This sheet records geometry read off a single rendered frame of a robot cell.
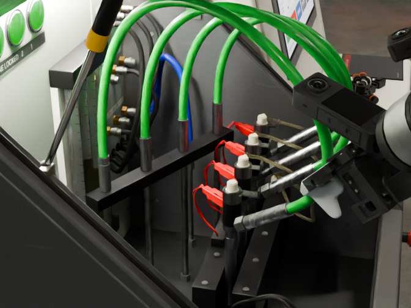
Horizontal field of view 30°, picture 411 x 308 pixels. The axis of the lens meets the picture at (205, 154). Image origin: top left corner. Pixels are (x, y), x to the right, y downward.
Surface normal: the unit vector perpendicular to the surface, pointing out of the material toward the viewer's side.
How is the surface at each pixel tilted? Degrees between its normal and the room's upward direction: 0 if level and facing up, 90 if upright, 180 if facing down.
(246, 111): 90
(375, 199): 103
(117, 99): 90
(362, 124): 15
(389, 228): 0
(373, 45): 0
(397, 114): 71
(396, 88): 0
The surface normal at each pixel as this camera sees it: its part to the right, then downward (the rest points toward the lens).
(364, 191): -0.75, 0.48
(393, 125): -0.93, 0.05
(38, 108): 0.97, 0.11
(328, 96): -0.01, -0.73
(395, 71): 0.00, -0.89
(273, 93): -0.25, 0.44
